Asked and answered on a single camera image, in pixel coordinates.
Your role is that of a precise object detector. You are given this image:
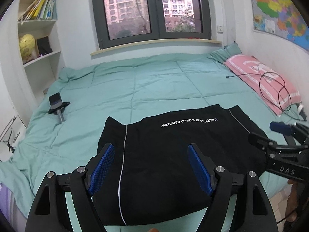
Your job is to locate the black phone tripod stand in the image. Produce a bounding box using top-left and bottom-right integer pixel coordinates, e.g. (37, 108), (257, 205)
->
(48, 92), (70, 123)

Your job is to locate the white paper bag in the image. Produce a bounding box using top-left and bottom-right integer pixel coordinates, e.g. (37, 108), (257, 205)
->
(0, 116), (27, 161)

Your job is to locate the row of books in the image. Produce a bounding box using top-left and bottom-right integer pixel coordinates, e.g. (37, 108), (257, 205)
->
(18, 0), (55, 22)

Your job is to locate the black box on shelf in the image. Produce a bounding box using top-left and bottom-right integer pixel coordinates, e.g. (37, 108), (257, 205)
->
(36, 36), (52, 56)

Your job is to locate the white wall socket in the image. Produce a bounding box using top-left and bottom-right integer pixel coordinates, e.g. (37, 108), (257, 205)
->
(217, 25), (223, 34)

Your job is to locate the yellow globe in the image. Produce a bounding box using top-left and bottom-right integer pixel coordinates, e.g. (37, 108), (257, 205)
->
(19, 34), (36, 59)

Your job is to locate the black hooded jacket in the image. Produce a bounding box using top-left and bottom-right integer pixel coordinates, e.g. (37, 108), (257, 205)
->
(93, 105), (266, 226)

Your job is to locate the dark framed window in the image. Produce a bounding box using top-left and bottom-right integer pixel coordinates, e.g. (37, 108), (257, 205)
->
(92, 0), (212, 49)

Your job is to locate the wooden window sill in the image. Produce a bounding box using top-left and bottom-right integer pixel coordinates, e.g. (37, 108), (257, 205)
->
(90, 38), (223, 57)

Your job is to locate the white bookshelf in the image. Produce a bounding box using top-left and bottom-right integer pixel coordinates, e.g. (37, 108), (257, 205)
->
(17, 0), (66, 102)

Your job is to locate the teal green bed quilt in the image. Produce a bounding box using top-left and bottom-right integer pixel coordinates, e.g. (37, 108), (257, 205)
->
(1, 44), (297, 218)

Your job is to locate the colourful wall map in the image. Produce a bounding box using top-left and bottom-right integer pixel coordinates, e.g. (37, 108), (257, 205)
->
(251, 0), (308, 51)

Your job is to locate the black cable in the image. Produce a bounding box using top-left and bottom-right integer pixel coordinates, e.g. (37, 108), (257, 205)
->
(226, 62), (302, 120)

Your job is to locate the right hand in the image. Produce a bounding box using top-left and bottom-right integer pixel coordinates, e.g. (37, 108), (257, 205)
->
(285, 179), (298, 222)

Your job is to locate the pink pillow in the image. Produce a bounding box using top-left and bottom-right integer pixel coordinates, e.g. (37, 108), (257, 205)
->
(224, 55), (302, 116)

